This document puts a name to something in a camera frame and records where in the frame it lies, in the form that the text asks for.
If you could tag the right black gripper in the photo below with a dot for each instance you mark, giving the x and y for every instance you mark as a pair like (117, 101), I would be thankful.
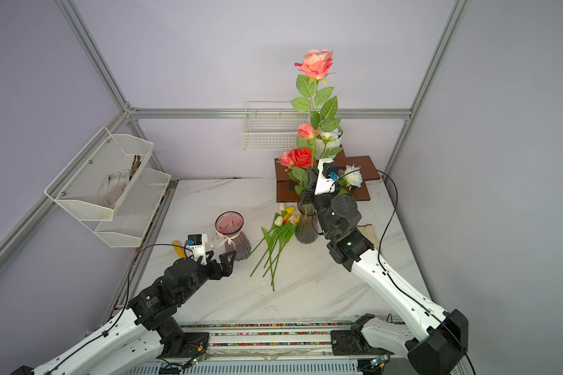
(310, 195)

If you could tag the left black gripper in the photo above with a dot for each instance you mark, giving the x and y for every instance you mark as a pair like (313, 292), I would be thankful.
(227, 269)

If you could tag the purple ribbed glass vase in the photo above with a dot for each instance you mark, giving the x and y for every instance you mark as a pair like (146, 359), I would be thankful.
(306, 232)

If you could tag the white tulip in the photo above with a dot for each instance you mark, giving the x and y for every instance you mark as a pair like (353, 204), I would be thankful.
(282, 206)
(276, 238)

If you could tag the pink glass vase with ribbon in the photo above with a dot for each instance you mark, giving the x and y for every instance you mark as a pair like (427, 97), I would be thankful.
(229, 235)

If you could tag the large pink rose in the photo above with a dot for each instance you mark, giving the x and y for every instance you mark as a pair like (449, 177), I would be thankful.
(318, 100)

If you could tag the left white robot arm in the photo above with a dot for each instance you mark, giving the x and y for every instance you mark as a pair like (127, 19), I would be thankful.
(152, 309)

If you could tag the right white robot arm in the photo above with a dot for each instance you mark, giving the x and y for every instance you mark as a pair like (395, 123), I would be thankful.
(431, 338)

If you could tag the yellow tulip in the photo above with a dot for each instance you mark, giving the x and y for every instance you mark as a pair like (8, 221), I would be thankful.
(290, 210)

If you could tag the orange tulip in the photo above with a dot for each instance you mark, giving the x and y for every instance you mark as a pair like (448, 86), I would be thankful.
(280, 239)

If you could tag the yellow object on table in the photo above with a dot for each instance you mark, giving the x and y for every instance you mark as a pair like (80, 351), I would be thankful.
(179, 249)

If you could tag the beige cloth with grey patches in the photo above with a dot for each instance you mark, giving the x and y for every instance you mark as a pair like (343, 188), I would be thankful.
(370, 237)

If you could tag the brown wooden tiered stand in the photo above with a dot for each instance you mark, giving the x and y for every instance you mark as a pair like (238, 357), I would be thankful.
(285, 186)

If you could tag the glass item in shelf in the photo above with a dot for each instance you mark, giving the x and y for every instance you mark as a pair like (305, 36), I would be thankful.
(113, 187)

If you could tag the white two-tier mesh shelf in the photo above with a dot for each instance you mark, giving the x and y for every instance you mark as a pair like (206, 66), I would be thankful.
(76, 188)

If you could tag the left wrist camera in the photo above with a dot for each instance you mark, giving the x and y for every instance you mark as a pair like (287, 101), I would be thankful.
(196, 247)

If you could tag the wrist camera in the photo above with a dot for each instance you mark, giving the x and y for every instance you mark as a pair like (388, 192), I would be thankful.
(327, 178)
(196, 247)

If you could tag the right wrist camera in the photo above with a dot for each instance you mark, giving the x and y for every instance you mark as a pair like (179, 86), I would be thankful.
(327, 178)

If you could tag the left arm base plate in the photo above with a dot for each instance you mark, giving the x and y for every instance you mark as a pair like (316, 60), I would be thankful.
(191, 345)

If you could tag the white wire wall basket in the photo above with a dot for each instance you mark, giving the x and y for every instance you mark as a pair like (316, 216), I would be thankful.
(271, 126)

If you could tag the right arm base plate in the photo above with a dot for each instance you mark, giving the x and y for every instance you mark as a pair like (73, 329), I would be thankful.
(347, 343)

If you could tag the aluminium frame rails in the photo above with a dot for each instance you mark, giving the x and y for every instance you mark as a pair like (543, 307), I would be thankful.
(129, 116)

